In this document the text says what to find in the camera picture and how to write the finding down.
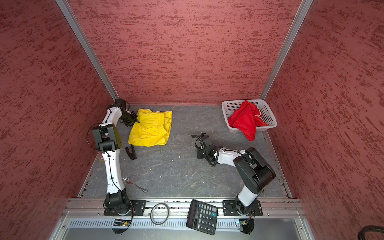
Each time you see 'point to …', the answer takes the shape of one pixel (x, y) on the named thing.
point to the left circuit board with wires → (122, 222)
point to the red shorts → (246, 118)
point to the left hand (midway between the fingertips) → (139, 123)
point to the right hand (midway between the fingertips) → (199, 154)
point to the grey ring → (151, 212)
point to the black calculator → (202, 217)
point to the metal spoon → (127, 180)
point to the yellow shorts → (154, 128)
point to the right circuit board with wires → (247, 224)
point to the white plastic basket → (230, 106)
